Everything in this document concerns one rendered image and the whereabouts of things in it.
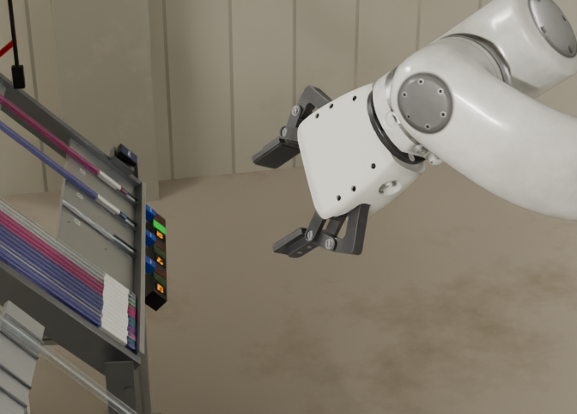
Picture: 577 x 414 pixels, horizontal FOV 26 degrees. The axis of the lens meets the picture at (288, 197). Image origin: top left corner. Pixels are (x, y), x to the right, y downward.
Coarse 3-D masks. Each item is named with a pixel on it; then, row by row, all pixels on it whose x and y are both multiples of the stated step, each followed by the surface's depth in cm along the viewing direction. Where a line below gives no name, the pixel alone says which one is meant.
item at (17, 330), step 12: (0, 312) 178; (0, 324) 178; (12, 324) 178; (24, 336) 179; (36, 348) 180; (48, 348) 181; (48, 360) 181; (60, 360) 182; (72, 372) 182; (84, 384) 183; (96, 384) 185; (108, 396) 185; (120, 408) 186
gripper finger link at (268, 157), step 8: (296, 112) 115; (312, 112) 116; (288, 120) 116; (296, 120) 115; (272, 144) 115; (280, 144) 115; (288, 144) 116; (296, 144) 116; (264, 152) 116; (272, 152) 116; (280, 152) 116; (288, 152) 116; (296, 152) 117; (256, 160) 117; (264, 160) 117; (272, 160) 117; (280, 160) 118; (288, 160) 118
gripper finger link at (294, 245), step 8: (296, 232) 111; (304, 232) 111; (320, 232) 110; (328, 232) 112; (280, 240) 113; (288, 240) 112; (296, 240) 112; (304, 240) 112; (320, 240) 110; (328, 240) 109; (336, 240) 109; (280, 248) 113; (288, 248) 113; (296, 248) 112; (304, 248) 112; (312, 248) 113; (328, 248) 109; (288, 256) 113; (296, 256) 114
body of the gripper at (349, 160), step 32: (352, 96) 108; (320, 128) 110; (352, 128) 107; (320, 160) 110; (352, 160) 107; (384, 160) 105; (416, 160) 106; (320, 192) 109; (352, 192) 107; (384, 192) 107
